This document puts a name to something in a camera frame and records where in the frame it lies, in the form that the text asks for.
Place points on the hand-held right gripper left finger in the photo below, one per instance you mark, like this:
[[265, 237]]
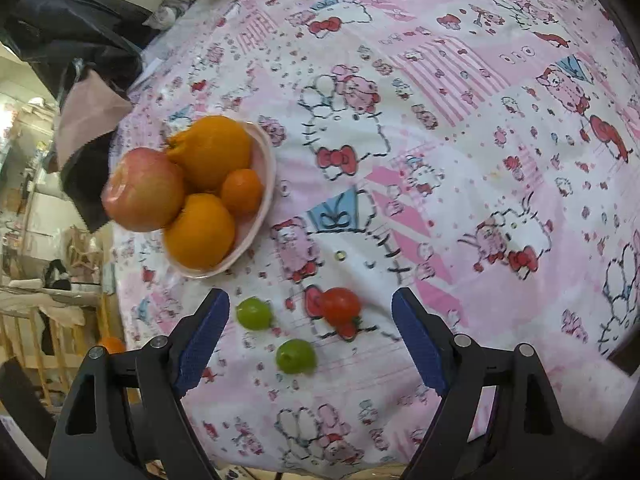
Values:
[[202, 340]]

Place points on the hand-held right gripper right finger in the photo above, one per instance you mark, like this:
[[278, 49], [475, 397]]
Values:
[[422, 340]]

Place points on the small green fruit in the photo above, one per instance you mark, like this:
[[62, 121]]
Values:
[[296, 356], [254, 312]]

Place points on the red cherry tomato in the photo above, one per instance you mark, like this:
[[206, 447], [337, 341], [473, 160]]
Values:
[[340, 305]]

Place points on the small tangerine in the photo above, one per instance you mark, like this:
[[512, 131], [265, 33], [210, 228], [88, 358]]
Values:
[[242, 191], [111, 345]]

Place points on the large round orange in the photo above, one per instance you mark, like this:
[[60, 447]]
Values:
[[200, 232]]

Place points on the pink strawberry-print plate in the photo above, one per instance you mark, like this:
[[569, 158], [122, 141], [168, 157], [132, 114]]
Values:
[[257, 190]]

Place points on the red apple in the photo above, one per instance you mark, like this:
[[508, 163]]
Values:
[[145, 190]]

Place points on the large orange with pointed stem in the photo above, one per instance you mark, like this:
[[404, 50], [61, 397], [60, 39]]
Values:
[[212, 152]]

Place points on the pink and black cloth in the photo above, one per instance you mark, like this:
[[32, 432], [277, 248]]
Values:
[[90, 110]]

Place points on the black plastic sheet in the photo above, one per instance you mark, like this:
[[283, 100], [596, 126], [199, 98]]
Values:
[[75, 35]]

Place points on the grey tabby cat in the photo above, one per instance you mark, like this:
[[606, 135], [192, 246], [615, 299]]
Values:
[[170, 10]]

